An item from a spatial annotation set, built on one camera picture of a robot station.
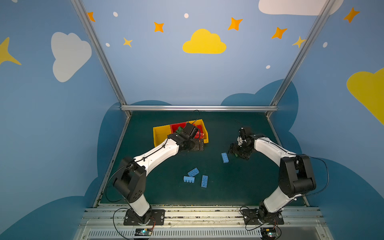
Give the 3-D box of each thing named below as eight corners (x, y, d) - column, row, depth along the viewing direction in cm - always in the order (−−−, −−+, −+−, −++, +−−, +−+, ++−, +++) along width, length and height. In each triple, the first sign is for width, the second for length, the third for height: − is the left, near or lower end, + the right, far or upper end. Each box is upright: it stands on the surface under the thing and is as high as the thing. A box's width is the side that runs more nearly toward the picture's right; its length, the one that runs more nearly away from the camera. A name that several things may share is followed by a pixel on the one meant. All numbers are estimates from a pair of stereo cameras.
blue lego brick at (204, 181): (200, 186, 87) (200, 185, 85) (201, 176, 91) (202, 174, 89) (207, 187, 87) (207, 186, 85) (208, 177, 91) (208, 175, 89)
